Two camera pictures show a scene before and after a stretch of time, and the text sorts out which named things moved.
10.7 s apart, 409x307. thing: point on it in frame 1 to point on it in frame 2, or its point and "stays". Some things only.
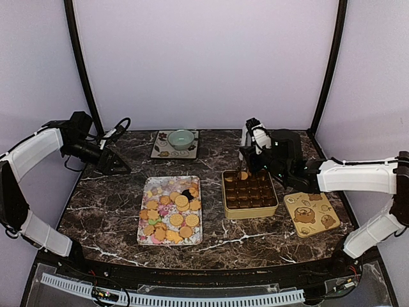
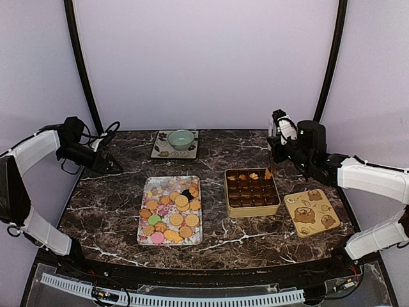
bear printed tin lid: [311, 213] stays
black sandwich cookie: [186, 192] stays
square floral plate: [162, 148] stays
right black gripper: [249, 155] to [278, 156]
